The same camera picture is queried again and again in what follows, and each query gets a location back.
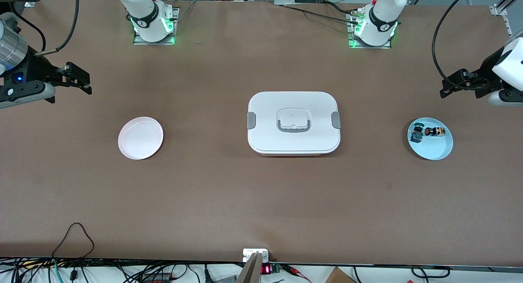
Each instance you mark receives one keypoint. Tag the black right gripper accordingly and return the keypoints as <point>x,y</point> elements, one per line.
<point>36,69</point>

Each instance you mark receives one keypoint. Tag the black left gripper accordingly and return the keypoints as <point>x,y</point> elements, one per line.
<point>487,70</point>

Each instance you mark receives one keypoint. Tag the orange push button switch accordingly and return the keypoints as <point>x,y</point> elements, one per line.
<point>433,131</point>

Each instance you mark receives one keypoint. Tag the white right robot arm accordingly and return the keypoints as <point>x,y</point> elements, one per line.
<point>147,25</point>

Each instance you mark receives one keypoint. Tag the light blue round plate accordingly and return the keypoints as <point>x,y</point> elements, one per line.
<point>435,149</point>

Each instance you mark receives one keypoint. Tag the pink round plate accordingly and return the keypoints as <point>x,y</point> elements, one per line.
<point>140,138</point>

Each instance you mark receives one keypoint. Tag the brown cardboard box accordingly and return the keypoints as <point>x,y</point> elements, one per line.
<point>339,277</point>

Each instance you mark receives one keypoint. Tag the red black clip leads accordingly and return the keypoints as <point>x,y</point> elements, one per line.
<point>296,271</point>

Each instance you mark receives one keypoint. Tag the grey metal bar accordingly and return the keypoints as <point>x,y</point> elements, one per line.
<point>251,270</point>

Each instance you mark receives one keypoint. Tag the red digit display module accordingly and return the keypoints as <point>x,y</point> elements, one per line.
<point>267,269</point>

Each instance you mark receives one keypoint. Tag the green push button switch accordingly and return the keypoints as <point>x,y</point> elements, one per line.
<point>416,134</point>

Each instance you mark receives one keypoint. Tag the aluminium profile rail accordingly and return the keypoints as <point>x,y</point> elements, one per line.
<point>500,13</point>

